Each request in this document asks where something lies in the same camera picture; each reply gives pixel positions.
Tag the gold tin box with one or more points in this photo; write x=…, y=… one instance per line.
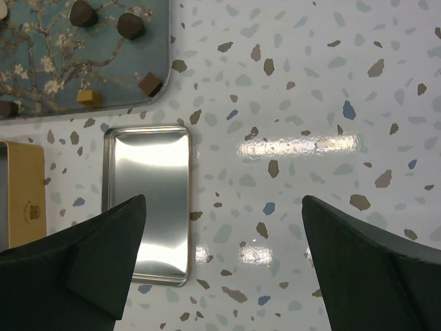
x=23, y=214

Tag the caramel cube chocolate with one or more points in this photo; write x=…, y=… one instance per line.
x=89, y=98

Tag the blue floral serving tray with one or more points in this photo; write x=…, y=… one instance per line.
x=45, y=60

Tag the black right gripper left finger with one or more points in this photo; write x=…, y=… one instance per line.
x=75, y=279

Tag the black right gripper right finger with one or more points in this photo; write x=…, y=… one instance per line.
x=371, y=279

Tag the dark chocolate near tray edge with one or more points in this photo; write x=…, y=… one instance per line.
x=8, y=109

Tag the brown cube chocolate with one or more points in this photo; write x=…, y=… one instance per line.
x=150, y=84

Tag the dark round chocolate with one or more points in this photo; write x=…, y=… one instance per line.
x=82, y=14

